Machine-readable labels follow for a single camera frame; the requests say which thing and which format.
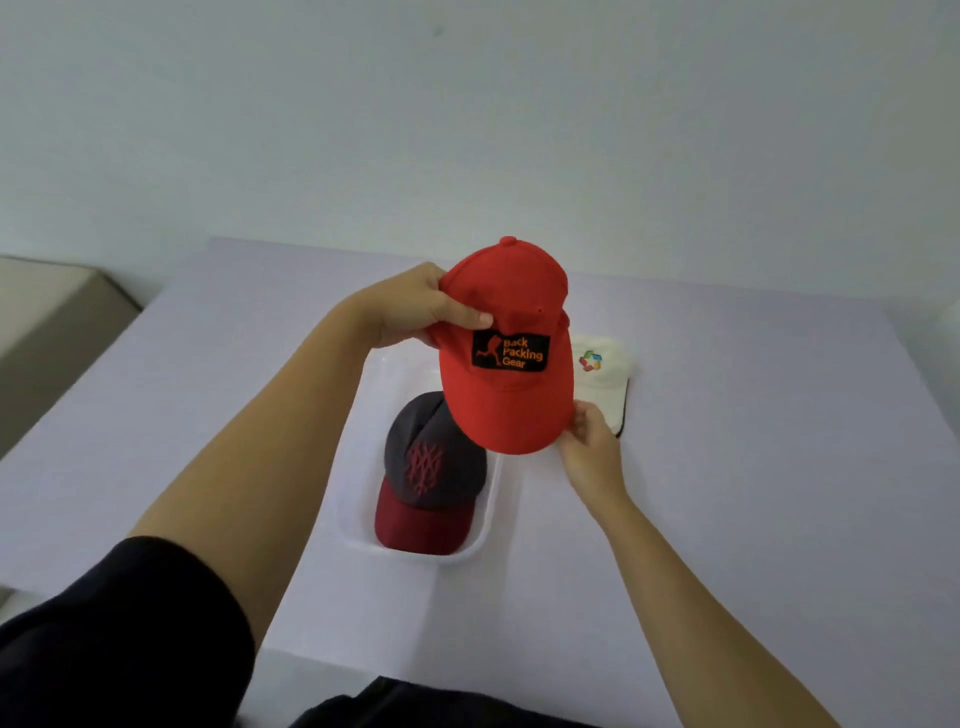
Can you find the person's left forearm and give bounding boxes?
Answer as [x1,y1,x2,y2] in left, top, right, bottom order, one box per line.
[128,292,376,654]

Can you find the clear plastic container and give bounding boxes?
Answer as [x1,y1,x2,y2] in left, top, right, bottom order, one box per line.
[333,348,526,568]

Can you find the person's right forearm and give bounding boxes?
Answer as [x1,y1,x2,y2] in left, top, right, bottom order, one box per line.
[588,494,841,728]

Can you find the person's left hand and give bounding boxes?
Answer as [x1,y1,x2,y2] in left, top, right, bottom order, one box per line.
[352,261,495,351]

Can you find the dark grey and maroon cap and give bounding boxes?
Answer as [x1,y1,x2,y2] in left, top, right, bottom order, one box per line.
[374,390,489,557]

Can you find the person's black left sleeve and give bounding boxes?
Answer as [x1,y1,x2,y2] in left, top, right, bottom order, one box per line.
[0,536,258,728]

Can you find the red cap with black patch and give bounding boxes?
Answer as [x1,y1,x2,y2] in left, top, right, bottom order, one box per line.
[425,236,577,457]

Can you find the white cap with colourful logo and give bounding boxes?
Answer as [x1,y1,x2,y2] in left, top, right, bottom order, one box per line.
[566,333,635,438]

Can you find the person's black trousers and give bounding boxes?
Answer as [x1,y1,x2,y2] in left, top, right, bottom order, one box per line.
[288,676,601,728]

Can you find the beige sofa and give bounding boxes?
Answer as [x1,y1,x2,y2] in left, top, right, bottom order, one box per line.
[0,254,144,459]

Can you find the person's right hand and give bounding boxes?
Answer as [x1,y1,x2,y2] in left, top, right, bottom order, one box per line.
[554,400,630,526]

